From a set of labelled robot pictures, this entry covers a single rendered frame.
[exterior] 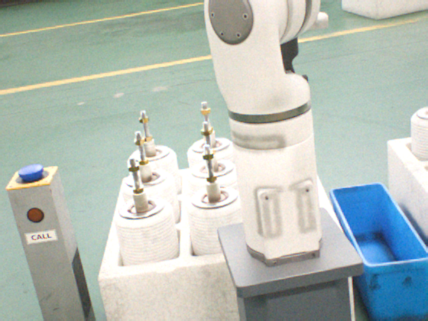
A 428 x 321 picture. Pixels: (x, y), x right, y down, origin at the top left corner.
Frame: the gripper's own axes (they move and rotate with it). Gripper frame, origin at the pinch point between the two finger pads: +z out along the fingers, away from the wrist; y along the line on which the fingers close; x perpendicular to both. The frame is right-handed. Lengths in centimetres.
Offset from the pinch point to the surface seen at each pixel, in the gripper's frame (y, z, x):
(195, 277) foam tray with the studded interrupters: -0.2, 19.9, -17.9
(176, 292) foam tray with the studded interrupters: -1.7, 22.1, -20.8
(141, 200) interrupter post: -9.2, 8.7, -21.2
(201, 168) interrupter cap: -17.4, 10.3, -6.7
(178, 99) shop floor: -140, 36, 40
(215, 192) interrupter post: -4.1, 9.1, -10.5
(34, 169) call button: -20.7, 2.6, -34.3
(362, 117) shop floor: -72, 36, 72
